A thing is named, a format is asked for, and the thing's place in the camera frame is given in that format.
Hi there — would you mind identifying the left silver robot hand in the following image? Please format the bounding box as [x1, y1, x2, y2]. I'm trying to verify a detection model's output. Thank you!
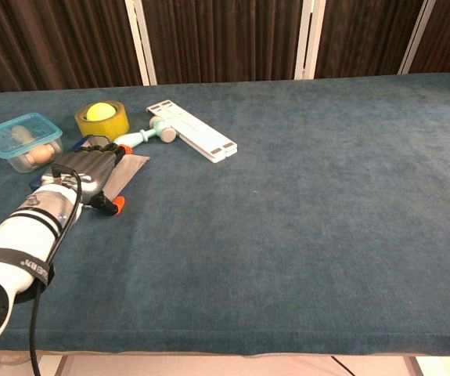
[40, 143, 134, 217]

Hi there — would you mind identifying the blue glasses case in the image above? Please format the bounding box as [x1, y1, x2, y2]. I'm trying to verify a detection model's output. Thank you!
[28, 134, 151, 199]

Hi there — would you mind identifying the yellow tape roll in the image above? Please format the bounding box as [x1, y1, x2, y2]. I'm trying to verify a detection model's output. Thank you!
[74, 100, 131, 143]

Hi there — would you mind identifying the wooden item inside container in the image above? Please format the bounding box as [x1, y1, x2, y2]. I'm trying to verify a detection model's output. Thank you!
[23, 143, 56, 166]

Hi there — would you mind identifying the yellow-green tennis ball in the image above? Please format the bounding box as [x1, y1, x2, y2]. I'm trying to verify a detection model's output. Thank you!
[86, 102, 117, 122]

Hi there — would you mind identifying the white item inside container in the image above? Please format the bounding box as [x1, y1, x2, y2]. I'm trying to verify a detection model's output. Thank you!
[11, 125, 34, 145]

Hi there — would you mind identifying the mint handheld roller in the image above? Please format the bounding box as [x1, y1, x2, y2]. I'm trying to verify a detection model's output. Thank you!
[113, 116, 178, 149]

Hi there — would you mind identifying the white folding stand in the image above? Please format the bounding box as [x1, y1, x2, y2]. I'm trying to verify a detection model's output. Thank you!
[146, 100, 238, 164]

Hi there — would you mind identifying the white table leg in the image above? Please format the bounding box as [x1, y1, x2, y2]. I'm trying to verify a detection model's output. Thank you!
[38, 354, 69, 376]
[402, 355, 425, 376]

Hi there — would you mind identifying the blue tablecloth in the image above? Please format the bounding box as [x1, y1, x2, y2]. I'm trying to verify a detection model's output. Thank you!
[0, 72, 450, 357]

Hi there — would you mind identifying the white screen post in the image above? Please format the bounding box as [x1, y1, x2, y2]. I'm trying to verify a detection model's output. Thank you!
[397, 0, 437, 75]
[124, 0, 158, 86]
[293, 0, 326, 81]

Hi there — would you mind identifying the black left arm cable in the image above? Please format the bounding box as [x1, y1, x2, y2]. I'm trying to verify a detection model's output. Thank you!
[28, 164, 83, 376]

